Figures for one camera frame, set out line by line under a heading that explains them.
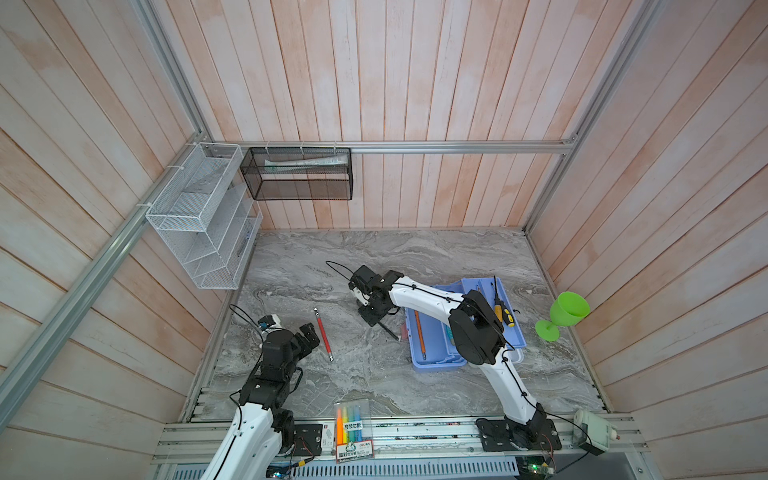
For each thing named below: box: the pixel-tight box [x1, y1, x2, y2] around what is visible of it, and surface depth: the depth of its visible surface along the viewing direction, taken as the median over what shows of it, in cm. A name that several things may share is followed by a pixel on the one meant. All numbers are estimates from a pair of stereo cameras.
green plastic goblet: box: [535, 291, 591, 342], surface depth 84 cm
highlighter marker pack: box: [334, 399, 374, 464], surface depth 76 cm
